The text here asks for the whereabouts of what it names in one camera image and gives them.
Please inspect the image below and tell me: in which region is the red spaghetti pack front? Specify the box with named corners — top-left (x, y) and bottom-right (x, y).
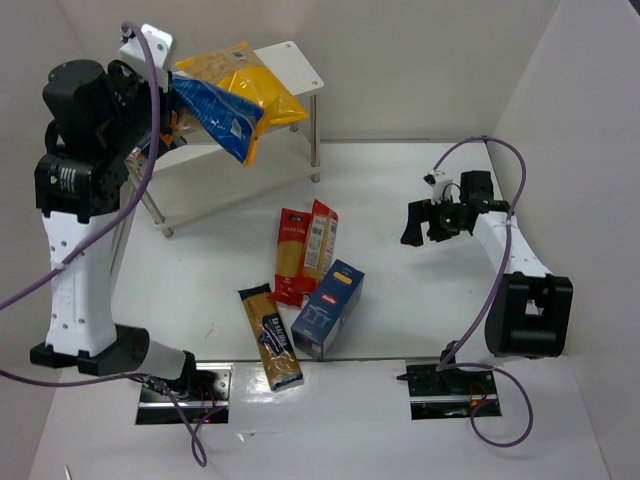
top-left (271, 208), bottom-right (311, 307)

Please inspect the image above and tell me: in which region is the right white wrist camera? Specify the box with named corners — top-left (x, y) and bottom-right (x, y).
top-left (424, 170), bottom-right (454, 204)

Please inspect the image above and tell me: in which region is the blue orange pasta bag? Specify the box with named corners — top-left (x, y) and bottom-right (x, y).
top-left (172, 75), bottom-right (270, 166)

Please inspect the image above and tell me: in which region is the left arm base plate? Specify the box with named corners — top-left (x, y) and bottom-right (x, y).
top-left (135, 362), bottom-right (232, 426)

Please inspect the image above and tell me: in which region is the purple cable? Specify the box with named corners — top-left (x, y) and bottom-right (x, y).
top-left (431, 135), bottom-right (534, 448)
top-left (0, 20), bottom-right (227, 468)

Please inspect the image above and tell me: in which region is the black label spaghetti pack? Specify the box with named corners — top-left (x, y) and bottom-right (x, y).
top-left (238, 283), bottom-right (303, 391)

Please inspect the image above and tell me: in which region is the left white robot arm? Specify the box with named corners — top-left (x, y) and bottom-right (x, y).
top-left (30, 60), bottom-right (198, 395)

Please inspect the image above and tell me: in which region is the yellow macaroni pasta bag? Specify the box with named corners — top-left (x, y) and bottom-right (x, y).
top-left (176, 42), bottom-right (308, 126)

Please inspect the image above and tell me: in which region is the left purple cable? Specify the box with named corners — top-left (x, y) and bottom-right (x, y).
top-left (0, 20), bottom-right (227, 468)

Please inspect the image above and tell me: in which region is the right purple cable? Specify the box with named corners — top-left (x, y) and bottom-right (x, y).
top-left (431, 135), bottom-right (534, 448)

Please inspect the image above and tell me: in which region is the dark blue Barilla box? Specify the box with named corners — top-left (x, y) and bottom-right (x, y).
top-left (291, 260), bottom-right (365, 361)

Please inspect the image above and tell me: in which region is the red spaghetti pack barcode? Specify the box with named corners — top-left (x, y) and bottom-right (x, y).
top-left (296, 200), bottom-right (339, 294)

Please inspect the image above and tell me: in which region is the white two-tier metal shelf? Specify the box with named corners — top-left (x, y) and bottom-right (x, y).
top-left (140, 40), bottom-right (324, 237)

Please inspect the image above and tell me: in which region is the clear fusilli bag blue label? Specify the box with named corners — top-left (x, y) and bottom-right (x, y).
top-left (126, 133), bottom-right (176, 176)

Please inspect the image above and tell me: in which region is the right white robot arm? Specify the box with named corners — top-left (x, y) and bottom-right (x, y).
top-left (401, 170), bottom-right (573, 359)

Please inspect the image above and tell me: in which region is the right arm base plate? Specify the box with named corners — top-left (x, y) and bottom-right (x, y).
top-left (396, 363), bottom-right (502, 420)

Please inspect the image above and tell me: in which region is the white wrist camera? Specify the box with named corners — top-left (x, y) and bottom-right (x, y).
top-left (424, 170), bottom-right (454, 204)
top-left (117, 23), bottom-right (178, 81)

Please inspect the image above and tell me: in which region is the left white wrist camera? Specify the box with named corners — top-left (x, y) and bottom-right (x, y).
top-left (117, 23), bottom-right (178, 81)

